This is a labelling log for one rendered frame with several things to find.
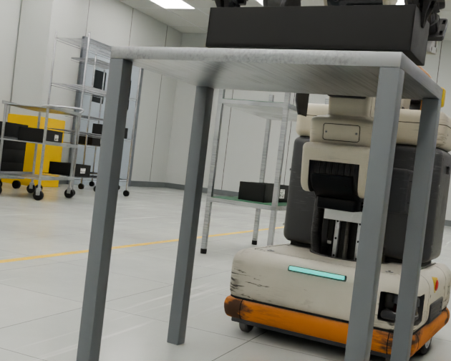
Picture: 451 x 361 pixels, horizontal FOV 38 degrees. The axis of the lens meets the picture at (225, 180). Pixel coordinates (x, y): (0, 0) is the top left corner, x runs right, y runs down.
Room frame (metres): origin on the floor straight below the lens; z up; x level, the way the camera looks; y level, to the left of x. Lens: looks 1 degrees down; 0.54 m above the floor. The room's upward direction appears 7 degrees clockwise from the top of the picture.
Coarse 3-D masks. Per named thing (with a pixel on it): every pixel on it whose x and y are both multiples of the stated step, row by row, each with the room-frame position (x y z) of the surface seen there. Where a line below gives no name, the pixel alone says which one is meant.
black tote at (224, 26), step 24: (216, 24) 1.84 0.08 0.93; (240, 24) 1.80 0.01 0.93; (264, 24) 1.77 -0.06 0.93; (288, 24) 1.73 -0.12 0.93; (312, 24) 1.70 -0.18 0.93; (336, 24) 1.67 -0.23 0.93; (360, 24) 1.64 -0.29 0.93; (384, 24) 1.61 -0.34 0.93; (408, 24) 1.59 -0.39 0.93; (240, 48) 1.81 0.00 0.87; (264, 48) 1.77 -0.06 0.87; (288, 48) 1.73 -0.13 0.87; (312, 48) 1.70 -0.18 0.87; (336, 48) 1.67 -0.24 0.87; (360, 48) 1.64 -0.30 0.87; (384, 48) 1.61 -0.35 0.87; (408, 48) 1.58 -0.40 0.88
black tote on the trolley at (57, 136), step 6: (24, 132) 6.61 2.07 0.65; (30, 132) 6.60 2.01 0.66; (36, 132) 6.59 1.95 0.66; (42, 132) 6.58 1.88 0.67; (48, 132) 6.62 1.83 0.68; (54, 132) 6.77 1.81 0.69; (60, 132) 6.91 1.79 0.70; (18, 138) 6.62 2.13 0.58; (24, 138) 6.61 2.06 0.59; (30, 138) 6.60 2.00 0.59; (36, 138) 6.59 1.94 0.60; (42, 138) 6.58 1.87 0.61; (48, 138) 6.63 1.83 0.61; (54, 138) 6.79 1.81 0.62; (60, 138) 6.93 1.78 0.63
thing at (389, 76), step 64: (128, 64) 1.59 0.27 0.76; (192, 64) 1.54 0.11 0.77; (256, 64) 1.43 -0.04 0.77; (320, 64) 1.33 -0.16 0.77; (384, 64) 1.27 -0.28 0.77; (192, 128) 1.95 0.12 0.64; (384, 128) 1.26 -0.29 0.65; (192, 192) 1.93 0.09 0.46; (384, 192) 1.26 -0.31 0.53; (192, 256) 1.95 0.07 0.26
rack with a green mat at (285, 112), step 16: (224, 96) 3.99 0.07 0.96; (272, 96) 4.76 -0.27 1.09; (288, 96) 3.80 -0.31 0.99; (256, 112) 4.36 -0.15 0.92; (272, 112) 4.22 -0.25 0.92; (288, 112) 4.09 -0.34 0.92; (208, 192) 3.97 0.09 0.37; (208, 208) 3.97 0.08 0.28; (256, 208) 4.77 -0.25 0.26; (272, 208) 3.81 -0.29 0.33; (208, 224) 3.98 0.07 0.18; (256, 224) 4.77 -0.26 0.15; (272, 224) 3.80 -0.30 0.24; (256, 240) 4.78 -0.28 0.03; (272, 240) 3.80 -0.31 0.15
